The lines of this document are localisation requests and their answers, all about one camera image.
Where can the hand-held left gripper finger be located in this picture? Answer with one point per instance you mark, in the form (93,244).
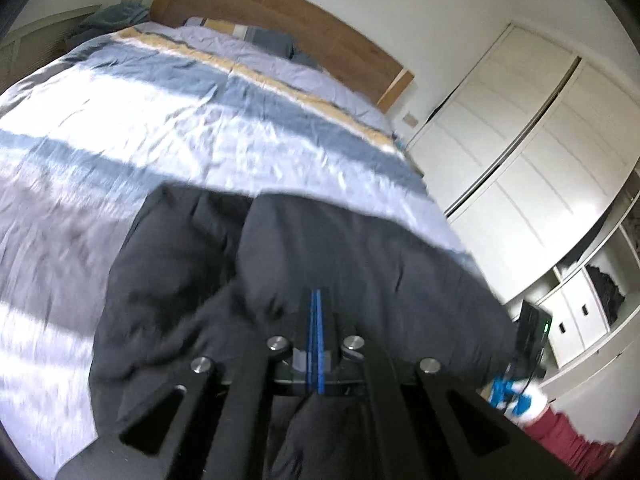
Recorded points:
(320,340)
(312,340)

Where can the black puffer jacket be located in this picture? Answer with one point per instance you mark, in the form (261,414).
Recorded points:
(200,260)

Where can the person's right forearm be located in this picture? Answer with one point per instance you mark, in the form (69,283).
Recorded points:
(570,440)

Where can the dark folded clothes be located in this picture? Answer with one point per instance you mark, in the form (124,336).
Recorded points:
(606,292)

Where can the person's right hand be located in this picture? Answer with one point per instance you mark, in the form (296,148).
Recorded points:
(520,400)

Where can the white shelf unit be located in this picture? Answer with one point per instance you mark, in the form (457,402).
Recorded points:
(580,310)

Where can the white sliding wardrobe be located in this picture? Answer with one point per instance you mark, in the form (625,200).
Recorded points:
(525,160)

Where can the bed with striped duvet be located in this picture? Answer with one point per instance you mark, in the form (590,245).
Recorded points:
(125,110)

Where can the striped pillow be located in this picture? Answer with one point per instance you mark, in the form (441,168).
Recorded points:
(255,37)

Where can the wooden headboard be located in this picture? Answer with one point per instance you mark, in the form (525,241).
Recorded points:
(280,10)

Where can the blue crumpled cloth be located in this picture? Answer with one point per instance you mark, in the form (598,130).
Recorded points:
(110,22)

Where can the low beige wall cabinet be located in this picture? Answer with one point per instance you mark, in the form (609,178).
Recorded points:
(35,45)

